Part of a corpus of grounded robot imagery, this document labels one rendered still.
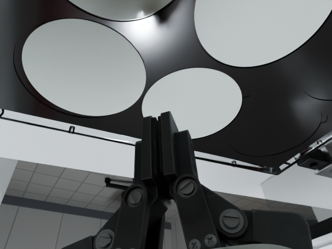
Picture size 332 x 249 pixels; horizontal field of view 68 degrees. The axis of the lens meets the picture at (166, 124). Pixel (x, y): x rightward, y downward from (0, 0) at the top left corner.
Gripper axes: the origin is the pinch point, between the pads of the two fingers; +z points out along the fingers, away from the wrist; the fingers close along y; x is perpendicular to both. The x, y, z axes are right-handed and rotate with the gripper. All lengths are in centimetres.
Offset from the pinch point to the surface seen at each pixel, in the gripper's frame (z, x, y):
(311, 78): 9.8, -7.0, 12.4
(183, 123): 9.7, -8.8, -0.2
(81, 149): 17.7, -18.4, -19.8
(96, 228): 81, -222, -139
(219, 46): 9.7, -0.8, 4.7
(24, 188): 100, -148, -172
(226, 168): 17.8, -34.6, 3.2
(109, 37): 9.6, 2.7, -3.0
